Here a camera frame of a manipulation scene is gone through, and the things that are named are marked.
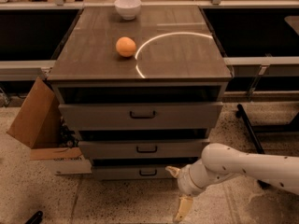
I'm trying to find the back shelf rail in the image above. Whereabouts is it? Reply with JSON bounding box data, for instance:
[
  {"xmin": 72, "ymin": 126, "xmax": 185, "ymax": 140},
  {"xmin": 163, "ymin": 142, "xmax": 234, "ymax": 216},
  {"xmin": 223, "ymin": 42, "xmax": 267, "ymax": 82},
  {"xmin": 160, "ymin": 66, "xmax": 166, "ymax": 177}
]
[{"xmin": 0, "ymin": 60, "xmax": 55, "ymax": 81}]

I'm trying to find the black wheeled chair base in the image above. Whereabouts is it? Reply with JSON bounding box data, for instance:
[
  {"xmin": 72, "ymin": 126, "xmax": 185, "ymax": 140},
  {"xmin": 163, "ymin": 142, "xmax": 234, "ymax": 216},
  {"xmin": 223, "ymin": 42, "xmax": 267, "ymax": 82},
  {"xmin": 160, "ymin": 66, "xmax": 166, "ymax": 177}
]
[{"xmin": 235, "ymin": 103, "xmax": 299, "ymax": 189}]

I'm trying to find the grey drawer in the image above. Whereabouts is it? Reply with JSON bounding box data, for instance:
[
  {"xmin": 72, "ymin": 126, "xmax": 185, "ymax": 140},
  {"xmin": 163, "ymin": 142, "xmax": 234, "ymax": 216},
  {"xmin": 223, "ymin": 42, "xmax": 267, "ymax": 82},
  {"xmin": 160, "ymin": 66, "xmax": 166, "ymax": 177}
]
[
  {"xmin": 92, "ymin": 164, "xmax": 172, "ymax": 180},
  {"xmin": 59, "ymin": 102, "xmax": 222, "ymax": 131},
  {"xmin": 78, "ymin": 139, "xmax": 209, "ymax": 160}
]

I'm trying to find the black object bottom left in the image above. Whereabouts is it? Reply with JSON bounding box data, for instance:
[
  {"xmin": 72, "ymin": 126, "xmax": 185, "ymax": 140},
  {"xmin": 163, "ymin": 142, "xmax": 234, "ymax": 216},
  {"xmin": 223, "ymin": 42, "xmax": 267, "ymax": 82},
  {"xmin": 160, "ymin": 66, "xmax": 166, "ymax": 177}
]
[{"xmin": 25, "ymin": 211, "xmax": 43, "ymax": 224}]

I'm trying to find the orange fruit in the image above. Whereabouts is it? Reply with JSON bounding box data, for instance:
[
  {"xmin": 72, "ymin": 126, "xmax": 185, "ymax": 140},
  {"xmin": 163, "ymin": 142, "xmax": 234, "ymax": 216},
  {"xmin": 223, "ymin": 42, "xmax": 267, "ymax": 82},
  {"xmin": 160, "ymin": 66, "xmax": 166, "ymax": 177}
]
[{"xmin": 116, "ymin": 36, "xmax": 136, "ymax": 58}]

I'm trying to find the open cardboard box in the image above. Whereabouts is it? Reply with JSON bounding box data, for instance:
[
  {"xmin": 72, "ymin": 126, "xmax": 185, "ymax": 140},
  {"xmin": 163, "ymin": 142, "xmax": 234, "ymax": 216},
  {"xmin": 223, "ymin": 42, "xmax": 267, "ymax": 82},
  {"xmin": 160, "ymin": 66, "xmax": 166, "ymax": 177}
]
[{"xmin": 7, "ymin": 77, "xmax": 91, "ymax": 175}]

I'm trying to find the white bowl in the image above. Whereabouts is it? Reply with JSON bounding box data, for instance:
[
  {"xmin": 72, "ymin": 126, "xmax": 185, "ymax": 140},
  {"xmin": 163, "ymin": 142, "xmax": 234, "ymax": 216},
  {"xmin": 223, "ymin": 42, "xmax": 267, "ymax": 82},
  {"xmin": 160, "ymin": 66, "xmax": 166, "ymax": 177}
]
[{"xmin": 114, "ymin": 0, "xmax": 142, "ymax": 20}]

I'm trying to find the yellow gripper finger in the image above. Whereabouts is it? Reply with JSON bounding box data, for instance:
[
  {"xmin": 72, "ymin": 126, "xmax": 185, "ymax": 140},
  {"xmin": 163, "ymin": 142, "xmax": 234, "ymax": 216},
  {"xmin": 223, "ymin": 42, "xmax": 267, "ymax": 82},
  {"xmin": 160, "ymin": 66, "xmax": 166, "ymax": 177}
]
[
  {"xmin": 165, "ymin": 166, "xmax": 180, "ymax": 178},
  {"xmin": 173, "ymin": 195, "xmax": 193, "ymax": 223}
]

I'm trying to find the grey drawer cabinet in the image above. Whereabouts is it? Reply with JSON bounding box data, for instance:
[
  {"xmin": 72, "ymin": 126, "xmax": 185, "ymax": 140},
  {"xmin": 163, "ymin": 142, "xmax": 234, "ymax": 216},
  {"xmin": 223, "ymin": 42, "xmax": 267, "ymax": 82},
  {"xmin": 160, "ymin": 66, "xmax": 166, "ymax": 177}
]
[{"xmin": 49, "ymin": 6, "xmax": 232, "ymax": 174}]

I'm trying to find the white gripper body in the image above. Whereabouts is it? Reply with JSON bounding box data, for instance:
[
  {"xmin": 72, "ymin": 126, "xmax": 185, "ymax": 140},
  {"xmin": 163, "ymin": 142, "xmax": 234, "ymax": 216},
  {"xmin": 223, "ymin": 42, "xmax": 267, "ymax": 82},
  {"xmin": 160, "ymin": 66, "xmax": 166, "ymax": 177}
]
[{"xmin": 177, "ymin": 165, "xmax": 206, "ymax": 197}]

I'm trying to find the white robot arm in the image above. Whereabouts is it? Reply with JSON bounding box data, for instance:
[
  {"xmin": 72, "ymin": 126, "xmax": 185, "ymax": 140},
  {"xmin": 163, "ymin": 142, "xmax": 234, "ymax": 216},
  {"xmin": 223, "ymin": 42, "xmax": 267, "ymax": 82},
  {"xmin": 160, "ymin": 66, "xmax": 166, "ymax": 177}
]
[{"xmin": 165, "ymin": 143, "xmax": 299, "ymax": 224}]

